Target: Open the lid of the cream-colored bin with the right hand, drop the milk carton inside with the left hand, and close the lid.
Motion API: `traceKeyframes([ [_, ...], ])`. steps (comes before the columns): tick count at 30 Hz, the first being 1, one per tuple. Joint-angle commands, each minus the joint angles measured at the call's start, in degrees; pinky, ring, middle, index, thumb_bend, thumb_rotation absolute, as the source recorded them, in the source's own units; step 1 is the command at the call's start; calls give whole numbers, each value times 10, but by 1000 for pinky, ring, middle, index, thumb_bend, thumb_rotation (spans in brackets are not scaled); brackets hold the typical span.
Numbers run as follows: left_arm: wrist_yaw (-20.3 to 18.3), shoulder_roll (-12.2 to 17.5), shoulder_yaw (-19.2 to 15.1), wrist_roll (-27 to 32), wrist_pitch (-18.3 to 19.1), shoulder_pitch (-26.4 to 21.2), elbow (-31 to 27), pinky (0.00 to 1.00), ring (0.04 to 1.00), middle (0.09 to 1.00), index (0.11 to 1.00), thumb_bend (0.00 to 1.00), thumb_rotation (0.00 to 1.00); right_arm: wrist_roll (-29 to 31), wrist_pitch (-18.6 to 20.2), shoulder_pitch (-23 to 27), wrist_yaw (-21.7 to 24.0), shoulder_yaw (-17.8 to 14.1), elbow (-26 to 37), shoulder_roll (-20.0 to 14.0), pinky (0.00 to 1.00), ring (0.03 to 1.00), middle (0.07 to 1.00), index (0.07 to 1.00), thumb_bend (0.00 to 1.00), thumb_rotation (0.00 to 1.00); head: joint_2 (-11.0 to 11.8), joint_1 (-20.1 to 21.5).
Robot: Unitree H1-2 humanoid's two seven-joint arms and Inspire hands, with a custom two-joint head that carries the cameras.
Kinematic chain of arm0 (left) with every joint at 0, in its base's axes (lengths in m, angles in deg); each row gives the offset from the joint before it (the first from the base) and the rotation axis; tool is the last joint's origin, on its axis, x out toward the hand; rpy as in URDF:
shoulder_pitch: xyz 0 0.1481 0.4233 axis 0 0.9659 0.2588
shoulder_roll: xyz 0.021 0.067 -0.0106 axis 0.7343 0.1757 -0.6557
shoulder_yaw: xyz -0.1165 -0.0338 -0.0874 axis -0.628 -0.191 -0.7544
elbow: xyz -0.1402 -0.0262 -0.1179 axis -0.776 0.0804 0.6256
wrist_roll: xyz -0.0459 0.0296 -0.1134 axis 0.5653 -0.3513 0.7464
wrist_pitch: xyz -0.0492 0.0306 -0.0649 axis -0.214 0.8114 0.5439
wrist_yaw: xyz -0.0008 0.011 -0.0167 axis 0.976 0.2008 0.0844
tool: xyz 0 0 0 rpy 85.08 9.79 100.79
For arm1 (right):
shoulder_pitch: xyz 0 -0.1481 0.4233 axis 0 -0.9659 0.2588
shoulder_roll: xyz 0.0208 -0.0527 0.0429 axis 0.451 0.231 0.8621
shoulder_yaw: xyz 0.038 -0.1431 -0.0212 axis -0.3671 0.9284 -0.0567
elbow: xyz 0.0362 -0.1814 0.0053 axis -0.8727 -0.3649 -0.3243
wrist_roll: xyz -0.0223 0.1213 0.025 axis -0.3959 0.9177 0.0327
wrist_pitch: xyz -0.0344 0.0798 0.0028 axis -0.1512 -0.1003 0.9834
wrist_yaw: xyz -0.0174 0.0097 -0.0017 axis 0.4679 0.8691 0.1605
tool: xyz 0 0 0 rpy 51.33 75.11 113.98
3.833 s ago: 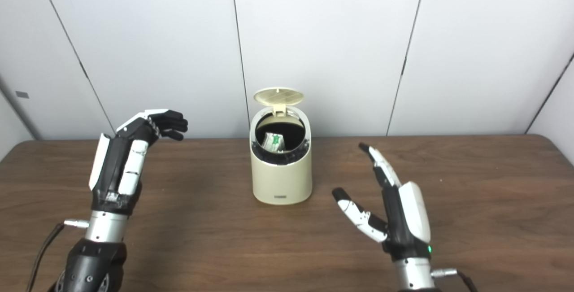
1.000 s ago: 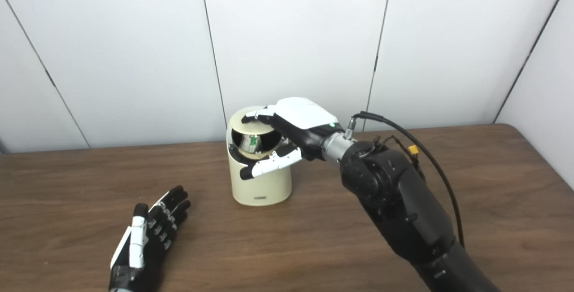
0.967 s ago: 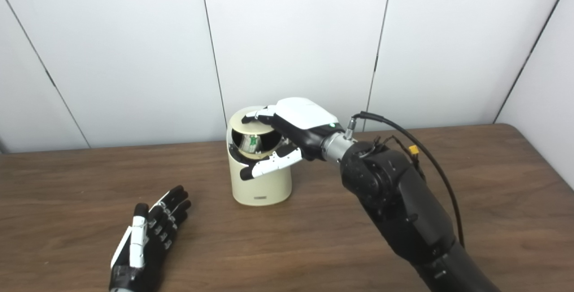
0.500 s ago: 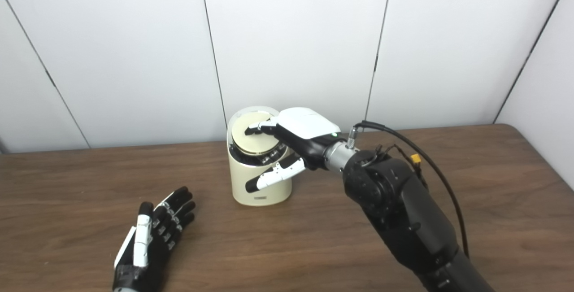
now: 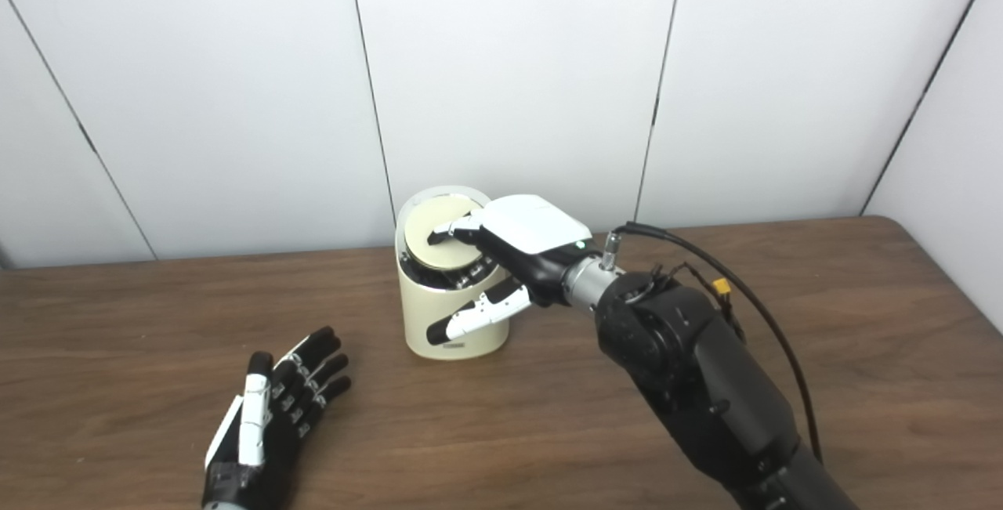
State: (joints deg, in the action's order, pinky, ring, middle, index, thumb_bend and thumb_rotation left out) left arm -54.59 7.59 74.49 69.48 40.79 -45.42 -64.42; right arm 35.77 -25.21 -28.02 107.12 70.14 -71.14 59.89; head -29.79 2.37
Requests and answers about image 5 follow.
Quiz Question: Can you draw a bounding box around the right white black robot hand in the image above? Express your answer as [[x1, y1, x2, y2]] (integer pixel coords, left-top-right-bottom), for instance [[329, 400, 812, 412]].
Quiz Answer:
[[425, 194, 594, 345]]

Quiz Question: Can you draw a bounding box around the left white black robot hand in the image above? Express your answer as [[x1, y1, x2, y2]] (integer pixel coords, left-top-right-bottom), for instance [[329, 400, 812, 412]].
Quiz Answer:
[[202, 327, 352, 507]]

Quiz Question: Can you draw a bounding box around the cream round bin lid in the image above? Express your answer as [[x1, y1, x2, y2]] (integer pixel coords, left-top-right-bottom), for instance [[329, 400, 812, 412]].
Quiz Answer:
[[401, 195, 487, 269]]

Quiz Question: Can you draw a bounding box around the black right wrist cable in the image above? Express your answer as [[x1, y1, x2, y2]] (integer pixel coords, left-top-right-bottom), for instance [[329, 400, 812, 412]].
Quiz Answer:
[[599, 222, 824, 464]]

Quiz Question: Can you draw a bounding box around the black bin liner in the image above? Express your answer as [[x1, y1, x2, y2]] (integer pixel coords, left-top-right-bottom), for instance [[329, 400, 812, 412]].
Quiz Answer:
[[400, 251, 510, 291]]

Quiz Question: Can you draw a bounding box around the cream-colored cylindrical bin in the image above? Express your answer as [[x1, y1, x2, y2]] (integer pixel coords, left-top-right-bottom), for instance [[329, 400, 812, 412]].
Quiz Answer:
[[394, 186, 514, 360]]

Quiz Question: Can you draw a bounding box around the thin wire with yellow connector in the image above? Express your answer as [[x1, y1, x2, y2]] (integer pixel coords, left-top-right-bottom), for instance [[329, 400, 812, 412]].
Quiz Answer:
[[650, 263, 745, 338]]

